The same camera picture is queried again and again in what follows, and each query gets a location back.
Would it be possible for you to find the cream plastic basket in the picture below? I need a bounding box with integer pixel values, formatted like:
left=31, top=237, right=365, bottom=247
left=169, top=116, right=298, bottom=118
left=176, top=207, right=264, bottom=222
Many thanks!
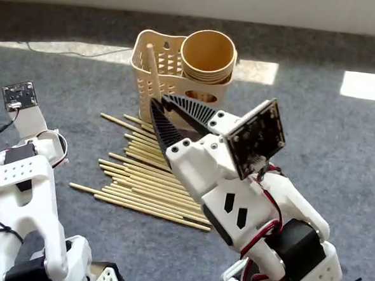
left=126, top=28, right=236, bottom=134

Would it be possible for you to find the wooden chopstick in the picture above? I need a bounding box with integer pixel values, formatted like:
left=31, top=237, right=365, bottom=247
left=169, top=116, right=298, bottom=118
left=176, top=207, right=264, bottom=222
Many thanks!
left=143, top=43, right=165, bottom=99
left=92, top=193, right=214, bottom=233
left=111, top=181, right=202, bottom=209
left=97, top=158, right=181, bottom=186
left=67, top=182, right=187, bottom=220
left=99, top=187, right=211, bottom=222
left=102, top=170, right=193, bottom=199
left=99, top=112, right=160, bottom=136
left=127, top=138, right=163, bottom=154
left=123, top=132, right=161, bottom=149
left=122, top=113, right=155, bottom=129
left=128, top=188, right=208, bottom=216
left=97, top=164, right=187, bottom=193
left=123, top=147, right=167, bottom=165
left=109, top=176, right=199, bottom=205
left=107, top=152, right=174, bottom=176

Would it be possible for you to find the brown paper cup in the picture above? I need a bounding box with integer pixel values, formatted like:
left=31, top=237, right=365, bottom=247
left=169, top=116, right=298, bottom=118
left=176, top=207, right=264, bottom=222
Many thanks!
left=179, top=27, right=240, bottom=81
left=181, top=62, right=236, bottom=83
left=182, top=67, right=234, bottom=106
left=182, top=65, right=235, bottom=85

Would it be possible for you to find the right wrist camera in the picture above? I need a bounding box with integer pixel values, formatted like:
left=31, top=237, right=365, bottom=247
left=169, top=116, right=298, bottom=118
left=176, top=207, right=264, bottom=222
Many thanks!
left=219, top=94, right=289, bottom=183

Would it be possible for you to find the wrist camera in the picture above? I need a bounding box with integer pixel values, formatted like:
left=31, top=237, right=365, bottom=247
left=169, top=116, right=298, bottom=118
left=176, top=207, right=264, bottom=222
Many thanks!
left=219, top=94, right=289, bottom=183
left=0, top=78, right=41, bottom=115

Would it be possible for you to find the thin grey cable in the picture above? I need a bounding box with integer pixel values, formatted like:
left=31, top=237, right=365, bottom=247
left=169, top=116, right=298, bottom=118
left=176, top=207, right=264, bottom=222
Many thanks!
left=23, top=40, right=134, bottom=60

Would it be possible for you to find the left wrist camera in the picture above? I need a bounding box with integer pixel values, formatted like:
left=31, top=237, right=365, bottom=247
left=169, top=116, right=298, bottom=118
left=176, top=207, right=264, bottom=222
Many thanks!
left=0, top=78, right=41, bottom=115

